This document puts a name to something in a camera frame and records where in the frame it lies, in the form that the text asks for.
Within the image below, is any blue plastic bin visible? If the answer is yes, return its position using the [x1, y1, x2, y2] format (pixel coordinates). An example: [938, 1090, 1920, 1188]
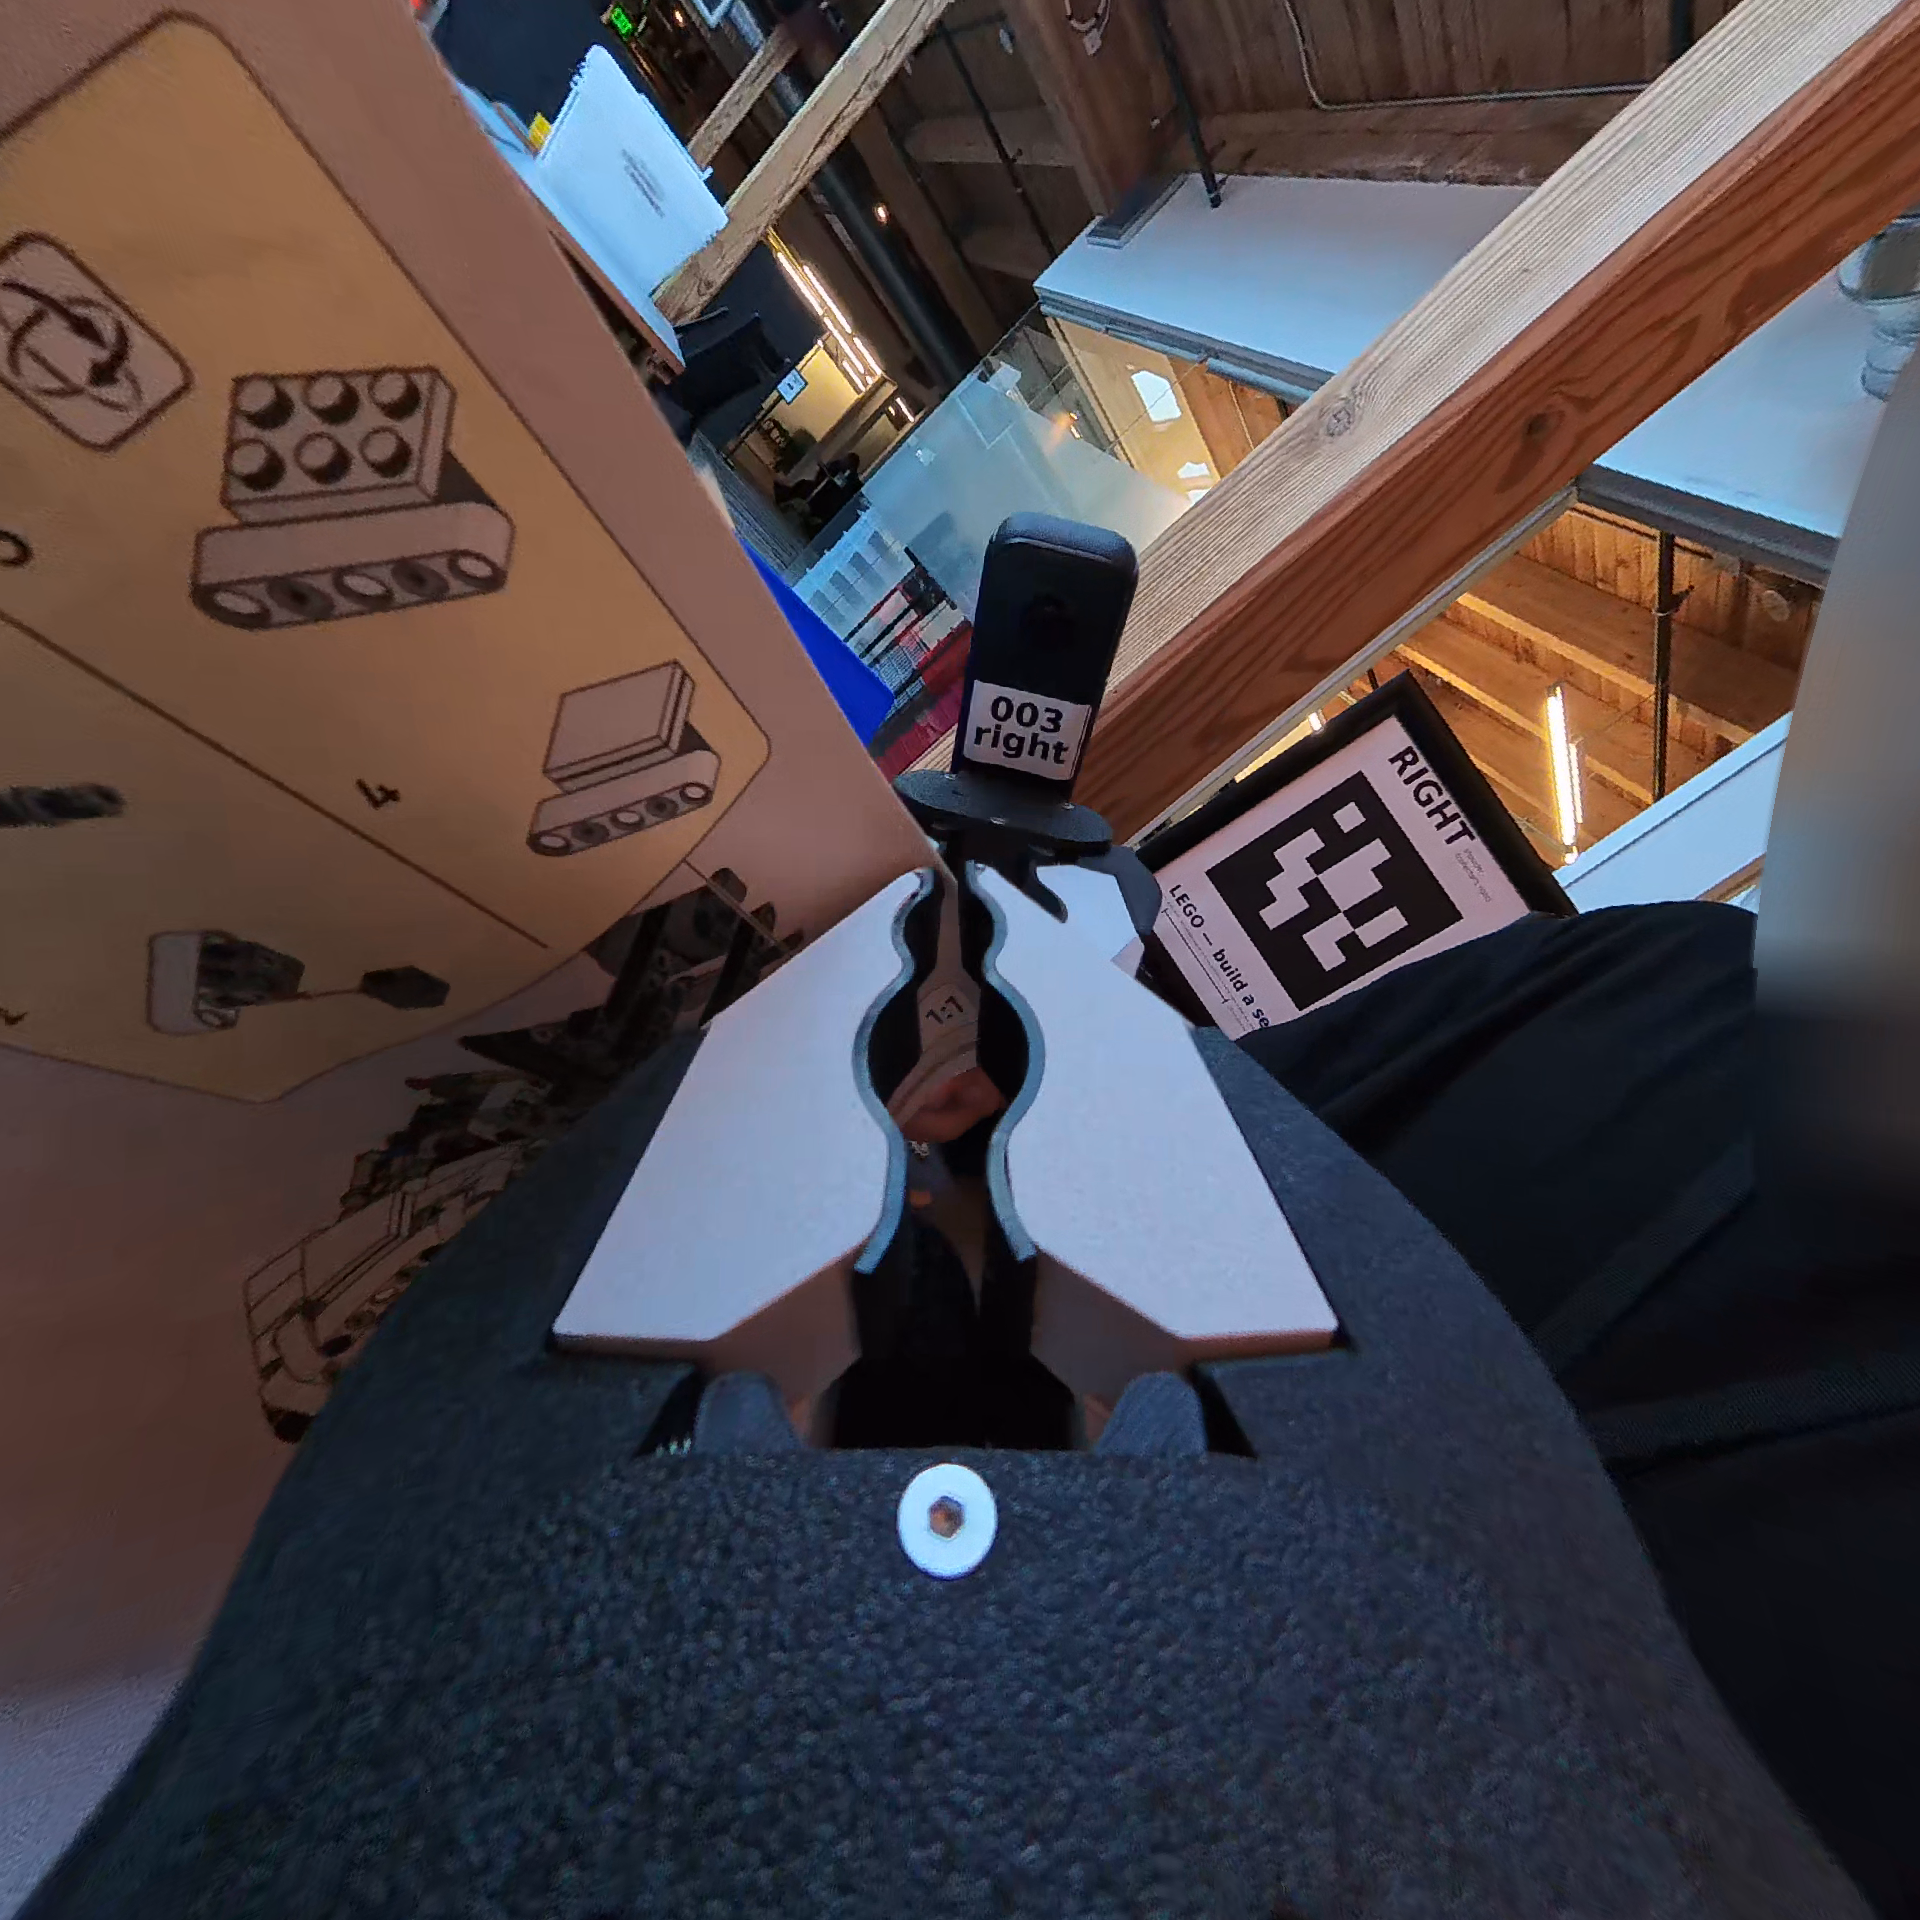
[744, 547, 902, 748]

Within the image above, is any person's black clothing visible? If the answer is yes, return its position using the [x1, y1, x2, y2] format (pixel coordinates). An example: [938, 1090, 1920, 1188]
[1200, 901, 1920, 1920]

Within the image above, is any lego instruction booklet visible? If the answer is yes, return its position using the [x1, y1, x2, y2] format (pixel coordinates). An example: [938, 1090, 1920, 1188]
[0, 0, 940, 1698]

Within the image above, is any white curved post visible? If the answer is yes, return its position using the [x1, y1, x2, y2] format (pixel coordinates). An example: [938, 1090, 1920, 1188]
[1752, 375, 1920, 963]

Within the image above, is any black framed tag sign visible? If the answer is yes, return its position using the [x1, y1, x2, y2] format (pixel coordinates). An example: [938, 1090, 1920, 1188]
[1134, 671, 1578, 1041]

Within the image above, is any silver metal fixture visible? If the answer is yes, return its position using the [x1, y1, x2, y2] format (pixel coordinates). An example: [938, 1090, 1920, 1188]
[1836, 216, 1920, 401]

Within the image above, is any person's right hand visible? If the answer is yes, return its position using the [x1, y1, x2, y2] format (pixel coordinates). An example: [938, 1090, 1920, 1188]
[888, 1057, 1004, 1165]

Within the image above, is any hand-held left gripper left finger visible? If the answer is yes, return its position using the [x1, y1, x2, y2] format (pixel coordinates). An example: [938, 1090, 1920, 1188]
[552, 866, 962, 1446]

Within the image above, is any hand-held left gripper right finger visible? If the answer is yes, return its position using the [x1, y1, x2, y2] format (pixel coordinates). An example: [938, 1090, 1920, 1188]
[964, 866, 1343, 1434]

